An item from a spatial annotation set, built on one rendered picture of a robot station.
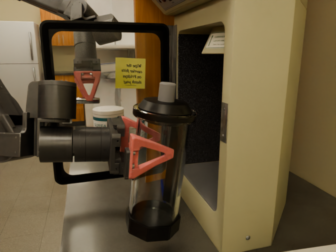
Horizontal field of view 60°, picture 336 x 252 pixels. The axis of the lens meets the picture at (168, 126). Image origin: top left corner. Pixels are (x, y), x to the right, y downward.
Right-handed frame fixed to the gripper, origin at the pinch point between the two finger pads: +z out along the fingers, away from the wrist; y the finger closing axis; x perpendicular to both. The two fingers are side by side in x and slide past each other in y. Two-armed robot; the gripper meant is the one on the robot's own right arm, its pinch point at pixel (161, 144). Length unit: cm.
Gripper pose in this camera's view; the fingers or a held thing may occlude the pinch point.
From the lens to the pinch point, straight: 51.0
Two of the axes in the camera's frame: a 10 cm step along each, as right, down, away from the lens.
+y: -2.6, -2.7, 9.3
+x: -0.9, 9.6, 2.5
